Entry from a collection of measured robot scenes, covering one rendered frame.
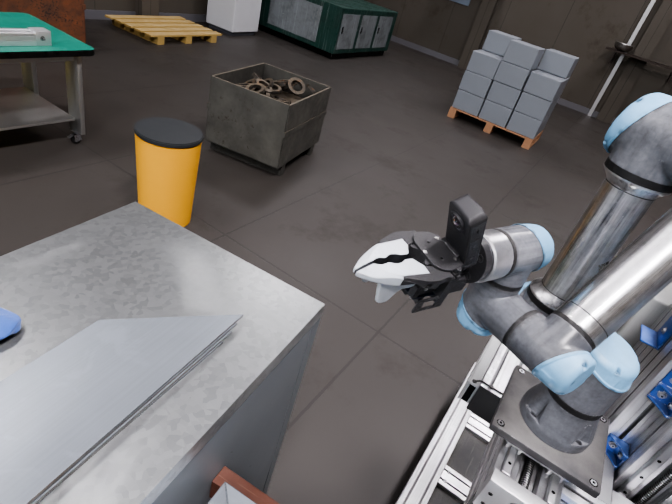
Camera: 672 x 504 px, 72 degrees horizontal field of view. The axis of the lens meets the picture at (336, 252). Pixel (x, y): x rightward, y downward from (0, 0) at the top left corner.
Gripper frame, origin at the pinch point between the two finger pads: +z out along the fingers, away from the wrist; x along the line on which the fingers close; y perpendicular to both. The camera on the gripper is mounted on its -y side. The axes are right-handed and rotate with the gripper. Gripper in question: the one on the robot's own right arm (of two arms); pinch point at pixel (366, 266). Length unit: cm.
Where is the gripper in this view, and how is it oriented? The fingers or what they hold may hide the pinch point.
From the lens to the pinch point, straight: 54.8
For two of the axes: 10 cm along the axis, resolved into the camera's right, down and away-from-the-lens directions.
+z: -8.3, 1.2, -5.4
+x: -4.6, -6.9, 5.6
